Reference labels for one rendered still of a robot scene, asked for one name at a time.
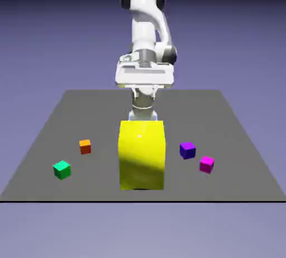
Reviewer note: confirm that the large yellow box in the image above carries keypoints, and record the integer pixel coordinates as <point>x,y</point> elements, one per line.
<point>141,153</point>

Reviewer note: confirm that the small orange cube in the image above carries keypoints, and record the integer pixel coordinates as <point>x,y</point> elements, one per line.
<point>85,146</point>

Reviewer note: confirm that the small purple cube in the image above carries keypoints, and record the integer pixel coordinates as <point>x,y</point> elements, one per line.
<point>187,150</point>

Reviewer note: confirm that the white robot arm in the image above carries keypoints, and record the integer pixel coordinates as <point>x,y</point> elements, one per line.
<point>143,16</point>

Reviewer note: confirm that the small green cube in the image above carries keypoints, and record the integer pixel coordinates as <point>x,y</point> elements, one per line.
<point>62,170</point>

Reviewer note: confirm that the small magenta cube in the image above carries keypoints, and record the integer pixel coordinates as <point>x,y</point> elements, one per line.
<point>207,164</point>

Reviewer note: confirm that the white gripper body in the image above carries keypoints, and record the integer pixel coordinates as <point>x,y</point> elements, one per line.
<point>144,77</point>

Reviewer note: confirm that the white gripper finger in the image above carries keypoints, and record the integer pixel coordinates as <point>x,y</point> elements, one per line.
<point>135,92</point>
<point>154,92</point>

